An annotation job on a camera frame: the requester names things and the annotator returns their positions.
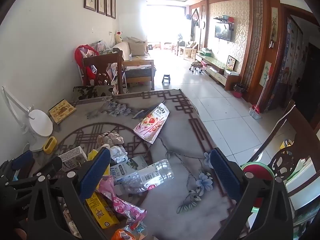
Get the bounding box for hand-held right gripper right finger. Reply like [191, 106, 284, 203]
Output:
[209, 148, 294, 240]

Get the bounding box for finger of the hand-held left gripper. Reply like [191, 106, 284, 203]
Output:
[0, 151, 34, 180]
[15, 156, 63, 188]

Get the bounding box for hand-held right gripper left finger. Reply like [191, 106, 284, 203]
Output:
[26, 147, 112, 240]

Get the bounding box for red bin green rim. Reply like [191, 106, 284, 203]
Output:
[240, 162, 274, 214]

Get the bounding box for clear plastic bottle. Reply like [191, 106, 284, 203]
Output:
[117, 159, 175, 193]

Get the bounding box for red printed plastic bag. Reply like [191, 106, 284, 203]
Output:
[133, 102, 170, 145]

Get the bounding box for small yellow packet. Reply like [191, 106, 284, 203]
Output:
[87, 149, 100, 162]

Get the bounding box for yellow plastic holder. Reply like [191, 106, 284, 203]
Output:
[43, 136, 58, 154]

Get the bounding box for small white carton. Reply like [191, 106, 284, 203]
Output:
[59, 146, 87, 172]

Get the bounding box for crumpled white plastic wrapper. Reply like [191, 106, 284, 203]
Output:
[110, 145, 128, 164]

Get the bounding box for blue white packet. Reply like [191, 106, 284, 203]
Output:
[110, 155, 148, 186]

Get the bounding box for crumpled brown paper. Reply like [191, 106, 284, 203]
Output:
[97, 130, 124, 147]

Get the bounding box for pink plastic wrapper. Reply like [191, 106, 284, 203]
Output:
[96, 175, 147, 227]

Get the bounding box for white desk lamp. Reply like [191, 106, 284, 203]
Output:
[1, 87, 54, 153]

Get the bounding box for yellow brown book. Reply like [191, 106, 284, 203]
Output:
[48, 99, 77, 125]

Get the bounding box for orange wrapper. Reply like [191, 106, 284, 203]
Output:
[110, 228, 137, 240]

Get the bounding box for teal wrapper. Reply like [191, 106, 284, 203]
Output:
[130, 224, 147, 237]

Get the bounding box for floral chair cushion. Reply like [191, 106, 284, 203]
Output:
[72, 85, 115, 102]

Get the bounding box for dark blue wrapper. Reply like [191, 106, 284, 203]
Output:
[132, 100, 166, 120]

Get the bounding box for small red basket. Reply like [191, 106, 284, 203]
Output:
[233, 84, 247, 98]

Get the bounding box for dark wooden chair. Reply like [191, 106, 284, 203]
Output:
[247, 99, 320, 205]
[82, 50, 125, 95]

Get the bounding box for wooden television cabinet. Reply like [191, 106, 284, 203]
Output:
[195, 52, 242, 91]

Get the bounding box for paper drawing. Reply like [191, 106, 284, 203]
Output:
[259, 60, 273, 87]

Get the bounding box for rolling stool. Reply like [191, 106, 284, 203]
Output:
[189, 61, 203, 75]

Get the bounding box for colourful puzzle picture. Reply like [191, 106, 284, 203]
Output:
[226, 55, 237, 70]

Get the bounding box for wooden sofa beige cushions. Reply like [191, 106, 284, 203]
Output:
[110, 37, 157, 90]

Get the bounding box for dustpan with long handle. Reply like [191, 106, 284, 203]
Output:
[249, 76, 270, 119]

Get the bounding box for white beaded cord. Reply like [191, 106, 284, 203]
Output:
[271, 104, 296, 135]

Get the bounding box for wall television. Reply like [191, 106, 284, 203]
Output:
[214, 23, 232, 42]

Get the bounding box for wall shelf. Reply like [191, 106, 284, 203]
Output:
[213, 15, 235, 25]

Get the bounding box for hanging wall scroll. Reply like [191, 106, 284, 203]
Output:
[271, 7, 279, 48]

